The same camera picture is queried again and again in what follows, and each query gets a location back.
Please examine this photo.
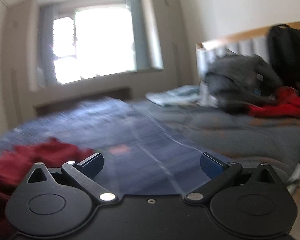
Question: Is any dark red knit garment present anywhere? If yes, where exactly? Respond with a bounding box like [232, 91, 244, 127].
[0, 138, 94, 239]

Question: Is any grey bed sheet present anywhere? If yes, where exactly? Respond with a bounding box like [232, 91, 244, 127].
[132, 100, 300, 185]

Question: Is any blue checked floral quilt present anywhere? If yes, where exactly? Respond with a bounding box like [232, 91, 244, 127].
[0, 96, 231, 196]

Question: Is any light blue folded cloth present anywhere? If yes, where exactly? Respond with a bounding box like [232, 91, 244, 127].
[145, 84, 203, 107]

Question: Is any left beige wardrobe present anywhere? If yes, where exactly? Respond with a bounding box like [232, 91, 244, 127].
[1, 0, 39, 128]

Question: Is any beige wardrobe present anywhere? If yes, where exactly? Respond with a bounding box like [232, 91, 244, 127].
[152, 0, 192, 90]
[1, 0, 39, 128]

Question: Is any dark grey folded blanket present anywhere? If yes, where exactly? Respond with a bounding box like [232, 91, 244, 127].
[203, 54, 281, 113]

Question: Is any beige window bench cabinet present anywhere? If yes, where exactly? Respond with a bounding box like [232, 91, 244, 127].
[34, 87, 132, 117]

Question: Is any bright red cloth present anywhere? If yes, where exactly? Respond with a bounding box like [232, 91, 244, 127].
[248, 87, 300, 118]

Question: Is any left teal curtain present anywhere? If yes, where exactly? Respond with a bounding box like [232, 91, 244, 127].
[38, 5, 56, 87]

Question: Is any teal curtain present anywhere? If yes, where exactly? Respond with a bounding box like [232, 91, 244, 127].
[38, 5, 56, 87]
[126, 0, 164, 71]

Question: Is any right teal curtain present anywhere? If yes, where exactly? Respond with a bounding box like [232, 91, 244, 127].
[126, 0, 164, 71]

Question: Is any grey padded headboard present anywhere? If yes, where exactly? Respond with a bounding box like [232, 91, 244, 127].
[195, 21, 300, 78]

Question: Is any black backpack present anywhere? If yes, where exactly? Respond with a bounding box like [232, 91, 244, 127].
[267, 24, 300, 96]

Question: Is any right beige wardrobe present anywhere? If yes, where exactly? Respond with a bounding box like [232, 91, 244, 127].
[152, 0, 192, 90]

